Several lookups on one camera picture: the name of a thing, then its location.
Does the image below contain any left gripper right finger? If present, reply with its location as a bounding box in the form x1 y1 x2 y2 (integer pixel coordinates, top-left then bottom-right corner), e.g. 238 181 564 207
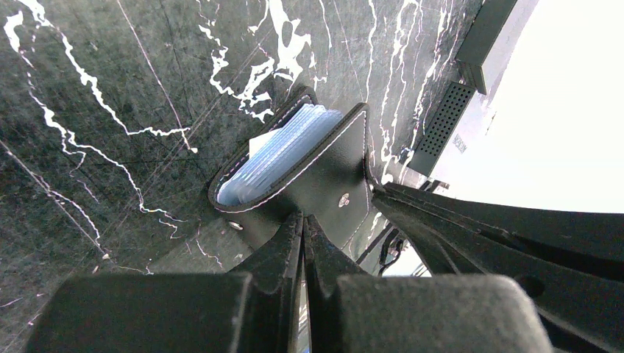
302 215 553 352

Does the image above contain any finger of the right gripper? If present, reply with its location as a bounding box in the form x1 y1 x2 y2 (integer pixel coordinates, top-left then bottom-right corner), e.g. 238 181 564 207
372 188 623 352
382 183 623 282

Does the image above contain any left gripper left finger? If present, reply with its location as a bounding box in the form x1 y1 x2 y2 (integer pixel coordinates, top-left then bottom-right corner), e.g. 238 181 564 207
26 212 303 352

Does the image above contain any white credit card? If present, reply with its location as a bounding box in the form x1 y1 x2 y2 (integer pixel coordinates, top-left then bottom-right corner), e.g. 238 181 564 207
249 129 280 158

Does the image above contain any black plastic tray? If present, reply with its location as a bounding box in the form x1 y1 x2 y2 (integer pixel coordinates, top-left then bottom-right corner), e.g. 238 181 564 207
404 1 536 181

